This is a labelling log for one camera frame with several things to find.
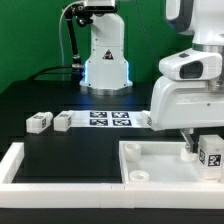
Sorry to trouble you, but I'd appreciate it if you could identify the white square table top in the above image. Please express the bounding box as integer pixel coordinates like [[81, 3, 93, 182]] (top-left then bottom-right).
[[119, 141, 224, 184]]

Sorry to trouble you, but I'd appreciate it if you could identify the white U-shaped obstacle fence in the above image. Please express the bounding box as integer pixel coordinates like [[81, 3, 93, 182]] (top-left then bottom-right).
[[0, 143, 224, 209]]

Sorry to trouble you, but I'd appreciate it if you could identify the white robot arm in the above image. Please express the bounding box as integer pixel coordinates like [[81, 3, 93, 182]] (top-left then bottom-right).
[[80, 0, 224, 139]]

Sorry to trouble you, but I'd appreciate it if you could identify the paper sheet with tags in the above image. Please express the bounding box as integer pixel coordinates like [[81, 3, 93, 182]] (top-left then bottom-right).
[[71, 110, 146, 128]]

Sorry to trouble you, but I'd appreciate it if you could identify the black cable bundle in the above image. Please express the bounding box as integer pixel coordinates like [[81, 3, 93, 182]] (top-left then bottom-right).
[[27, 65, 84, 82]]

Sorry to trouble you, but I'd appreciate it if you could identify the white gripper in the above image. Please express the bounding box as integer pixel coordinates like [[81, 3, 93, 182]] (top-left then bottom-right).
[[149, 48, 224, 153]]

